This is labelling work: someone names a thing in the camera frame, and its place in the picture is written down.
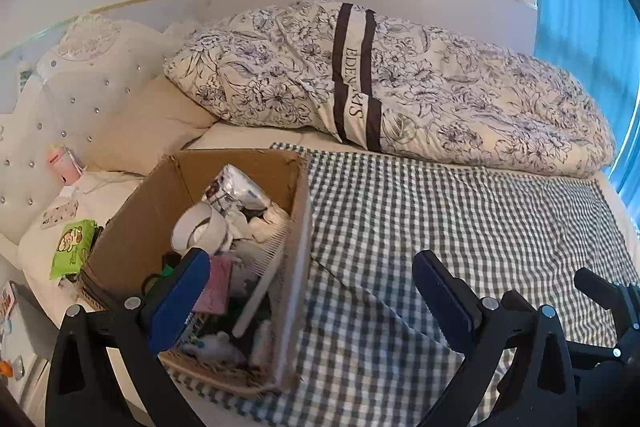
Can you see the green tissue pack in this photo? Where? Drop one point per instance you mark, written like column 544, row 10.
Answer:
column 72, row 247

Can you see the floral duvet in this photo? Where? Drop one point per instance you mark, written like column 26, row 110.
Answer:
column 450, row 107

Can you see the cardboard box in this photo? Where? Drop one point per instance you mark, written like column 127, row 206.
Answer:
column 295, row 257

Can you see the white patterned pouch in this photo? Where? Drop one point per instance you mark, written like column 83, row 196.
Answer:
column 60, row 213

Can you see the white tufted headboard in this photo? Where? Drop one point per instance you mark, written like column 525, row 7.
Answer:
column 75, row 107

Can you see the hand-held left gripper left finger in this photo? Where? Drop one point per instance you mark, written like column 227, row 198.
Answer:
column 182, row 302

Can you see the white comb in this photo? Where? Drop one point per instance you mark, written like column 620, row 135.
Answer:
column 265, row 277

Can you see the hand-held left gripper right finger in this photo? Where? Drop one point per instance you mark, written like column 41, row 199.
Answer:
column 440, row 292

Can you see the white tape roll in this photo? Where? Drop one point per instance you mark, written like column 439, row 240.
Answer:
column 220, row 232

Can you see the green checked cloth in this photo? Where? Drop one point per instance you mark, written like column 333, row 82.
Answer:
column 425, row 217

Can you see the silver foil packet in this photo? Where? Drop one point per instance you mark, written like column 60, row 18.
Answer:
column 235, row 187

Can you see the pink packet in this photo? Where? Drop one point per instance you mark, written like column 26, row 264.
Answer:
column 215, row 287

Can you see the pink cup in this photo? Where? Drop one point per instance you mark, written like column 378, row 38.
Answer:
column 65, row 167

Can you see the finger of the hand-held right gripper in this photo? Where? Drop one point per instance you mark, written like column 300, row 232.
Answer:
column 600, row 287
column 520, row 299

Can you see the blue curtain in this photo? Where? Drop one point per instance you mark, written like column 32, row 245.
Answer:
column 575, row 7

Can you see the beige pillow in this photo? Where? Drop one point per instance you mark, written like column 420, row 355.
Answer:
column 150, row 122

